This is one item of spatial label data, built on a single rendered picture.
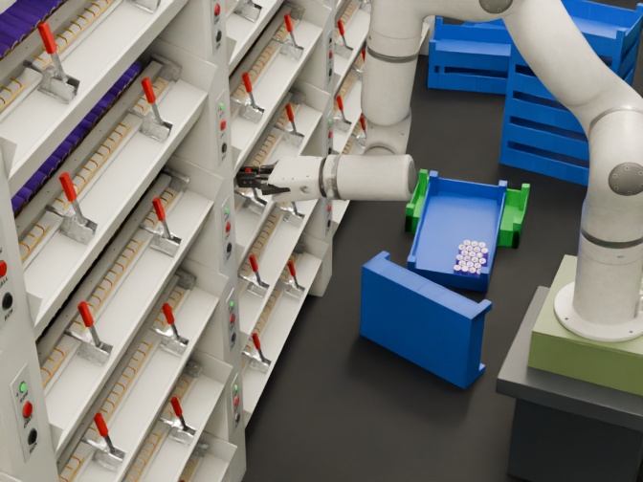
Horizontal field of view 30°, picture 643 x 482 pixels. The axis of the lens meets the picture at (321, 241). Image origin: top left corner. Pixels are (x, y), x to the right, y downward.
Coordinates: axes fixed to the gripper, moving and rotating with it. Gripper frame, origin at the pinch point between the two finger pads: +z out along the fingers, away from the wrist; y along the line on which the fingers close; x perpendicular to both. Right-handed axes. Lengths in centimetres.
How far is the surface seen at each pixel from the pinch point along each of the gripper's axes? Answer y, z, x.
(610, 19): 132, -58, -27
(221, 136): -23.3, -6.9, 21.4
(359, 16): 92, 1, -6
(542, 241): 81, -43, -67
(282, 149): 22.4, 1.1, -6.5
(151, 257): -46.9, -2.1, 13.3
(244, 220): -4.7, 0.7, -6.7
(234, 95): 4.2, 1.3, 15.2
